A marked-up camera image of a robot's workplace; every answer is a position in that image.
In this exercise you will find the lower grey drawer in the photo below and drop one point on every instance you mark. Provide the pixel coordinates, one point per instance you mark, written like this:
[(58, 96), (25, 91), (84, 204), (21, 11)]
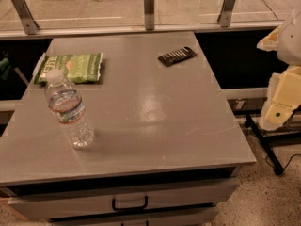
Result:
[(180, 217)]

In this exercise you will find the right metal railing bracket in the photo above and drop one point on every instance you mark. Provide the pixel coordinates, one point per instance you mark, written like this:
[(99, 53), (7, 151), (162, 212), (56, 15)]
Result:
[(224, 18)]

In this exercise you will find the upper grey drawer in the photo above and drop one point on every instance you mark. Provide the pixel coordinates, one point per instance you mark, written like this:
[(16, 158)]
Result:
[(98, 201)]

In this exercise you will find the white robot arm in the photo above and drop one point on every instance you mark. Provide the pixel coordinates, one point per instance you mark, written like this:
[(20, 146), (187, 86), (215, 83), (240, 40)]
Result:
[(289, 40)]

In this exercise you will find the metal railing bracket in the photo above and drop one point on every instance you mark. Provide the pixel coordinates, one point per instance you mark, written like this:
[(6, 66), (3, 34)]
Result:
[(29, 24), (149, 14), (224, 18)]

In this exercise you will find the clear plastic water bottle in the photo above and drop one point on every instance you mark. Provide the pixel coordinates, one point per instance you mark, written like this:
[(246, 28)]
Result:
[(66, 104)]

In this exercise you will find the left metal railing bracket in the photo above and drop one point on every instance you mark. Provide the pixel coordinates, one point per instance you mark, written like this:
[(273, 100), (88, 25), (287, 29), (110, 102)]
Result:
[(29, 24)]

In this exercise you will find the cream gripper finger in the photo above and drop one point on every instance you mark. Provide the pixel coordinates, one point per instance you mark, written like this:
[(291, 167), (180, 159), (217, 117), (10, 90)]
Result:
[(269, 43), (283, 98)]

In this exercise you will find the grey drawer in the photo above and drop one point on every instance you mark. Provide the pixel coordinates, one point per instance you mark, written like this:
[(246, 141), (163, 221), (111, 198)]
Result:
[(98, 201), (180, 217)]

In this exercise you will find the middle metal railing bracket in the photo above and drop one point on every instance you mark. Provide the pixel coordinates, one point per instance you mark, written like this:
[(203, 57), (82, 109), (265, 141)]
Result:
[(149, 14)]

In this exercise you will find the black metal stand leg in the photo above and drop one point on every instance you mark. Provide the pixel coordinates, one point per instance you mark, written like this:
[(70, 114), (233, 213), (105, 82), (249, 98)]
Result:
[(264, 141)]

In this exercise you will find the green jalapeno chip bag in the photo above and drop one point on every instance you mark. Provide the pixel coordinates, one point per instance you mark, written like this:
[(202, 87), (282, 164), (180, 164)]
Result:
[(80, 68)]

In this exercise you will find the green object at left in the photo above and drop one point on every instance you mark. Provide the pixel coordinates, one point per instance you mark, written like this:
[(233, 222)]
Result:
[(4, 68)]

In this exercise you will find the black drawer handle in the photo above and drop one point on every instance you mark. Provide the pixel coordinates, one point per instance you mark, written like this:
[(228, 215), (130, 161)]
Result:
[(134, 204)]

